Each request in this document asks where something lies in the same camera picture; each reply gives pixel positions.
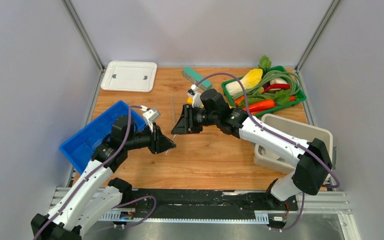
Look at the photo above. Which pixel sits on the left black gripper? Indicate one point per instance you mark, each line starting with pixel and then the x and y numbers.
pixel 159 142

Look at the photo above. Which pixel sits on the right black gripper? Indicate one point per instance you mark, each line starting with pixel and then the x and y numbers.
pixel 186 124

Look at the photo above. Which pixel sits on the wire gauze with white disc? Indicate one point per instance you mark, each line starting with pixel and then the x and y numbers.
pixel 269 155

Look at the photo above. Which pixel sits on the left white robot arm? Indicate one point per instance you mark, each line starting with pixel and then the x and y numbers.
pixel 95 193

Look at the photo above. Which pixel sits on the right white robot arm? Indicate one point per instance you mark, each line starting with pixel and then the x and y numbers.
pixel 310 159

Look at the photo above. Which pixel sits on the yellow test tube rack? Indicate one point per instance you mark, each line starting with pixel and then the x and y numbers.
pixel 189 100

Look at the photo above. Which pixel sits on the teal rectangular box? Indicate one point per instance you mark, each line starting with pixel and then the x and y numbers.
pixel 195 77

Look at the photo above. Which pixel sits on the white tray lid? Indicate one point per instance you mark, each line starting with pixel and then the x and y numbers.
pixel 129 76

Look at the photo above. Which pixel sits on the blue plastic bin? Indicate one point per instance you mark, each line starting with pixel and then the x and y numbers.
pixel 79 148

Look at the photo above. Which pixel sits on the orange carrot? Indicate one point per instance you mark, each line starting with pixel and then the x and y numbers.
pixel 260 106

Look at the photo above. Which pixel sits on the napa cabbage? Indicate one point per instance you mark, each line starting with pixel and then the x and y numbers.
pixel 250 80

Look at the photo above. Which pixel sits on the beige plastic tub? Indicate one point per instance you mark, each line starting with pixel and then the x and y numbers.
pixel 294 129

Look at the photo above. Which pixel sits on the green vegetable tray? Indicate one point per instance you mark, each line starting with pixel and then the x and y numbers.
pixel 281 98

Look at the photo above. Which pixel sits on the green long beans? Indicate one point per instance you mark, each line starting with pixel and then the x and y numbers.
pixel 269 77

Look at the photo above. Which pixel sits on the green leafy vegetable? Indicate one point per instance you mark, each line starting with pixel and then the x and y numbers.
pixel 264 63

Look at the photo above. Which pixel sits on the red chili pepper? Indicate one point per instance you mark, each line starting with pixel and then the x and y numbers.
pixel 273 88

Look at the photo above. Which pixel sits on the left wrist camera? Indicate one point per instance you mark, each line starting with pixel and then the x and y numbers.
pixel 150 115

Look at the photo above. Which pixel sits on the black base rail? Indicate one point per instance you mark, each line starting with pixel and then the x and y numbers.
pixel 203 204

